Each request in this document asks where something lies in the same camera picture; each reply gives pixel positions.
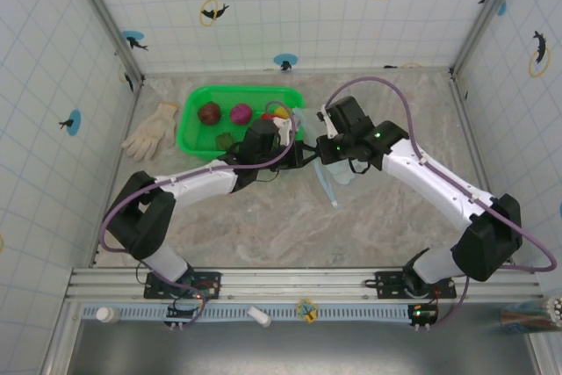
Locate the small white bottle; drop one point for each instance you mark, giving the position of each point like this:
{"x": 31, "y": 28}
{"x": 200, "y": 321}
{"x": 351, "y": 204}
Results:
{"x": 106, "y": 314}

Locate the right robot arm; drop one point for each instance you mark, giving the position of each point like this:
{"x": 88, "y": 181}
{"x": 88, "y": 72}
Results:
{"x": 439, "y": 182}

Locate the cylinder of sticks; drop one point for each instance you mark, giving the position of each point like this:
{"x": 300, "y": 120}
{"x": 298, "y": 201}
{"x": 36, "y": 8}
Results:
{"x": 533, "y": 314}

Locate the aluminium frame post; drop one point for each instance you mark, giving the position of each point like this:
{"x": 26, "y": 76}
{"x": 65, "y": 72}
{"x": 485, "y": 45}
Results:
{"x": 105, "y": 15}
{"x": 487, "y": 15}

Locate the white knitted glove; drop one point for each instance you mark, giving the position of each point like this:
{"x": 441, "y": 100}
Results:
{"x": 151, "y": 133}

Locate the round tree badge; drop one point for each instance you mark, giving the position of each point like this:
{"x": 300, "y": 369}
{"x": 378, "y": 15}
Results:
{"x": 307, "y": 310}

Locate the blue circle penguin sticker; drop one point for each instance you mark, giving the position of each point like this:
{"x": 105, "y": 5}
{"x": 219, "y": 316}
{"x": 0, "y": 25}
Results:
{"x": 285, "y": 60}

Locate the white plastic tube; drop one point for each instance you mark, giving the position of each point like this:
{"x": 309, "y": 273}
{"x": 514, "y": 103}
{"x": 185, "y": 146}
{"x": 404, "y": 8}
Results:
{"x": 259, "y": 316}

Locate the aluminium mounting rail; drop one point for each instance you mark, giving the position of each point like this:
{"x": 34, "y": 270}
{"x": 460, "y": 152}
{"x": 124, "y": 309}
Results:
{"x": 285, "y": 280}

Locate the dark red toy fruit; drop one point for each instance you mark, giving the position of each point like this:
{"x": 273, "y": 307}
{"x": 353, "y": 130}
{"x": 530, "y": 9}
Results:
{"x": 209, "y": 114}

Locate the magenta toy fruit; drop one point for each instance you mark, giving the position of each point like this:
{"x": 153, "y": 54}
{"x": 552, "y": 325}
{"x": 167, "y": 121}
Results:
{"x": 240, "y": 114}

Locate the blue circle shark sticker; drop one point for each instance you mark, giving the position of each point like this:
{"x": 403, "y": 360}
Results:
{"x": 134, "y": 39}

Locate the small circuit board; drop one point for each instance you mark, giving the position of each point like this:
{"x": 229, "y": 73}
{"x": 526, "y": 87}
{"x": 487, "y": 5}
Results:
{"x": 422, "y": 313}
{"x": 186, "y": 305}

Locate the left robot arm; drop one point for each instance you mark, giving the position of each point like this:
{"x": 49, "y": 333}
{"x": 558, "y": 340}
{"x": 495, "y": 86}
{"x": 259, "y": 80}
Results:
{"x": 197, "y": 182}

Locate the clear zip-top bag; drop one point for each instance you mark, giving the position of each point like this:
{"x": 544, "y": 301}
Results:
{"x": 343, "y": 176}

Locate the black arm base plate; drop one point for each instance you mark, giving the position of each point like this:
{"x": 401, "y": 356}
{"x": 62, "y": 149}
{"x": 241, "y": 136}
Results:
{"x": 211, "y": 283}
{"x": 388, "y": 283}

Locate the yellow toy fruit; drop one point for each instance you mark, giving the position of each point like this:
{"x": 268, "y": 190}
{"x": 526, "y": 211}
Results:
{"x": 280, "y": 111}

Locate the blue circle fish sticker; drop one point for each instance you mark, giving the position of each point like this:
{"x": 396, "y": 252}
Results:
{"x": 74, "y": 122}

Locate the green plastic basket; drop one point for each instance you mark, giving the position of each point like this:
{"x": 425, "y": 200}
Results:
{"x": 193, "y": 129}

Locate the red toy food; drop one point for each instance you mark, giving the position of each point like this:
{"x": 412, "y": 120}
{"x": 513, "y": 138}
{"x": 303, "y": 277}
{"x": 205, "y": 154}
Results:
{"x": 266, "y": 117}

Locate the small blue patch sticker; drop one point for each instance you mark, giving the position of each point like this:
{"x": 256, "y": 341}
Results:
{"x": 502, "y": 8}

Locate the green toy vegetable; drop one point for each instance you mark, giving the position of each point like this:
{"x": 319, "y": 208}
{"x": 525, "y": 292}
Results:
{"x": 224, "y": 141}

